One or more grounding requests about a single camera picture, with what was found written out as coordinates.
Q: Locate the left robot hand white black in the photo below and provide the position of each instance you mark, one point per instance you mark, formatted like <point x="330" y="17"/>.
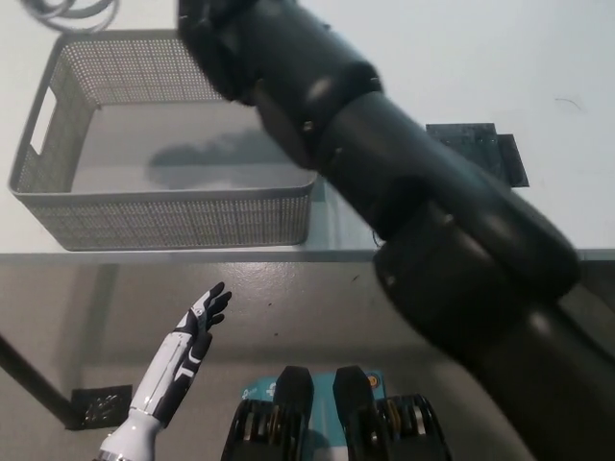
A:
<point x="182" y="355"/>

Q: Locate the black tape patch on table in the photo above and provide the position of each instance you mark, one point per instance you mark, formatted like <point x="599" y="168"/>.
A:
<point x="461" y="139"/>

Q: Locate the robot body black teal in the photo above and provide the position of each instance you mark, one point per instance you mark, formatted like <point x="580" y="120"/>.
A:
<point x="346" y="422"/>

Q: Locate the black metal table leg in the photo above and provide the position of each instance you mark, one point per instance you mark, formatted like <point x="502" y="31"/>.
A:
<point x="33" y="379"/>

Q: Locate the grey perforated plastic basket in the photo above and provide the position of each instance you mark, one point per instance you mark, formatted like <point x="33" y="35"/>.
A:
<point x="144" y="221"/>

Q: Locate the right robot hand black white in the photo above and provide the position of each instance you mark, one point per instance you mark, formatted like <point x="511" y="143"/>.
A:
<point x="211" y="43"/>

